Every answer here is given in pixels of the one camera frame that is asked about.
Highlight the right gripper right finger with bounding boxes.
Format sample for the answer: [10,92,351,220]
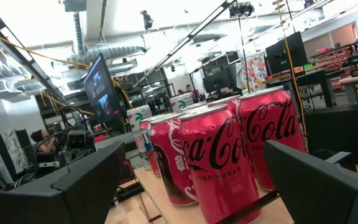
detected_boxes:
[263,139,358,224]

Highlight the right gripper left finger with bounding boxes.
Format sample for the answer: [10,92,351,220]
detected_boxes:
[51,141,126,224]

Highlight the red Coke Zero can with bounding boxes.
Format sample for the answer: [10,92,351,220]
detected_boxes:
[178,104,262,224]
[237,86,307,191]

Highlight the red Coca-Cola can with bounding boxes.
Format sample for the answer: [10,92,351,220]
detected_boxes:
[206,95,241,116]
[149,113,199,207]

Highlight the pale patterned hanging cloth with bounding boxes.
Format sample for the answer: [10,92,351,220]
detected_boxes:
[0,129,30,174]

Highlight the black cabinet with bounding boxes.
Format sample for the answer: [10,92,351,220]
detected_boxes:
[304,101,358,166]

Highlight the laptop with coloured screen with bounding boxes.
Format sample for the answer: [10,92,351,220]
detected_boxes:
[81,52,123,125]

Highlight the black overhead rig beam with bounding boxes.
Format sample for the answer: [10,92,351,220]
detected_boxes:
[132,0,237,88]
[0,11,69,105]

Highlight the black background table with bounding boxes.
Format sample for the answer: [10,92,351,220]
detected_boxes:
[265,67,337,108]

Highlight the wooden bench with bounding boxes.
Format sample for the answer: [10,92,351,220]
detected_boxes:
[338,72,358,105]

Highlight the rack with red goods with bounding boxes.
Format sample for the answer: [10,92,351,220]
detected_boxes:
[310,45,356,91]

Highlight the floral patterned cloth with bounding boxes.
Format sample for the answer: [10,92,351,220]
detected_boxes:
[242,53,269,91]

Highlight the black background monitor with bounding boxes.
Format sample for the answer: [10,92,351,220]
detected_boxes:
[265,30,309,75]
[202,67,239,93]

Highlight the round dark ceiling device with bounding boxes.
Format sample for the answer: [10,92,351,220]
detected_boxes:
[140,9,154,30]

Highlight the black ceiling-mounted device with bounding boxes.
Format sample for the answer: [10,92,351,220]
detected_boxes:
[228,2,256,19]

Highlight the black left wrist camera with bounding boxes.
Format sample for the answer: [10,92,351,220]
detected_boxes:
[66,129,88,151]

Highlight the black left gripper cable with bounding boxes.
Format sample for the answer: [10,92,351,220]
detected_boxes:
[60,105,89,132]

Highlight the yellow hanging cord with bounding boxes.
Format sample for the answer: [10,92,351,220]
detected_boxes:
[0,27,91,68]
[277,0,308,138]

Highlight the silver ceiling air duct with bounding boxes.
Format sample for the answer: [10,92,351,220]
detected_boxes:
[66,11,147,65]

